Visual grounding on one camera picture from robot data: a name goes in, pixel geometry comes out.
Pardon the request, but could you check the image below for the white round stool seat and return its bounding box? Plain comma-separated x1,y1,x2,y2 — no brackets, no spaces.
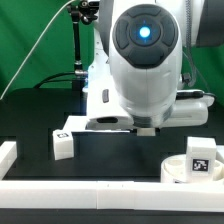
160,154,224,184

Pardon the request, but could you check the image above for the black cable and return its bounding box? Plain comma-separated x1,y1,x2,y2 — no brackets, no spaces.
33,71,88,89

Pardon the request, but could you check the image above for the white marker sheet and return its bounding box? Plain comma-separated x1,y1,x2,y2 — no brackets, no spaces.
63,115,130,133

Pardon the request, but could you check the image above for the green backdrop curtain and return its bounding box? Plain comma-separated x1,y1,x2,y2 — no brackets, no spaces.
0,0,224,103

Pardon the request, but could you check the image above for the white cable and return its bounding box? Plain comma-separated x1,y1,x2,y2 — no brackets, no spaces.
0,0,76,101

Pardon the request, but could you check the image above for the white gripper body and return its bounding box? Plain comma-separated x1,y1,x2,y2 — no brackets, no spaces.
84,78,209,137

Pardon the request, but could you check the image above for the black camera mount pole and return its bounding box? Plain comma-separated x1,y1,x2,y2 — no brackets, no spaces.
67,4,84,91

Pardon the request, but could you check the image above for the white front rail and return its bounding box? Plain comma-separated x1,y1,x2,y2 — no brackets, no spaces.
0,181,224,212

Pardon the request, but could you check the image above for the black camera on mount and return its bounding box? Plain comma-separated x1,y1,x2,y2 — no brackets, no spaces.
79,0,99,10

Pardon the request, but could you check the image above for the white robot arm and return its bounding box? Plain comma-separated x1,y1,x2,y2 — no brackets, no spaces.
87,0,224,130

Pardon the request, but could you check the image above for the white left rail block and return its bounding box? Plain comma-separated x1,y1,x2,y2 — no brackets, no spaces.
0,141,17,181

